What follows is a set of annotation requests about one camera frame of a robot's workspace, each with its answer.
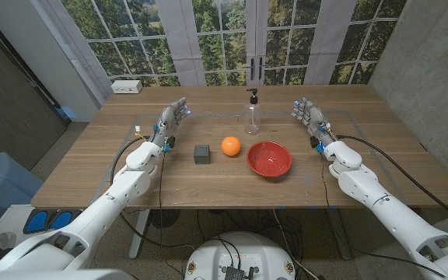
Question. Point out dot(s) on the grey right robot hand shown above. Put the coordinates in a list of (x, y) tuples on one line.
[(313, 116)]

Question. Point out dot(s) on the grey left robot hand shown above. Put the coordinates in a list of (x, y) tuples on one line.
[(171, 114)]

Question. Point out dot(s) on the clear dispenser bottle black pump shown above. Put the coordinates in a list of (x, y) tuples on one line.
[(252, 116)]

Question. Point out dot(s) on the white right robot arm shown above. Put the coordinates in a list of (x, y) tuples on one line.
[(383, 206)]

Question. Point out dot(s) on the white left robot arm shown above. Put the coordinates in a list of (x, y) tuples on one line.
[(103, 206)]

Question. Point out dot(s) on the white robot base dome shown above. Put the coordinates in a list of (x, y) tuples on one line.
[(239, 253)]

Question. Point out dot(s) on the dark grey block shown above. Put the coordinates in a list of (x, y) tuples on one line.
[(201, 154)]

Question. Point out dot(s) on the red bowl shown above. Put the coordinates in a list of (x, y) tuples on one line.
[(269, 159)]

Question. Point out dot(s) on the wooden panel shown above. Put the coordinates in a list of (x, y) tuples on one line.
[(216, 115)]

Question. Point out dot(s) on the white power strip box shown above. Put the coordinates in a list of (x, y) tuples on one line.
[(127, 86)]

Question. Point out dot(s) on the orange fruit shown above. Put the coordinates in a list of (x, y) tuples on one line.
[(231, 146)]

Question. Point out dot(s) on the printed window backdrop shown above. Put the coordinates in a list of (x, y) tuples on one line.
[(224, 39)]

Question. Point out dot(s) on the black floor fan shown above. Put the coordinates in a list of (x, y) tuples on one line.
[(165, 218)]

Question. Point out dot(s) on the grey table leg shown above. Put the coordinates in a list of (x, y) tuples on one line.
[(338, 233)]

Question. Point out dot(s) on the white table leg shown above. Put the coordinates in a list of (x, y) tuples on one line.
[(138, 233)]

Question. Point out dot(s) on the blue foot pedal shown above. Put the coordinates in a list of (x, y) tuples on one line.
[(60, 219), (36, 221)]

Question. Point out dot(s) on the blue grey bin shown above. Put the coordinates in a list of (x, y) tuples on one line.
[(2, 183)]

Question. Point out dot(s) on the white pedal platform box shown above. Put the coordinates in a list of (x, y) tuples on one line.
[(10, 225)]

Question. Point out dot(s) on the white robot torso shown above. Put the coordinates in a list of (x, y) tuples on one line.
[(53, 275)]

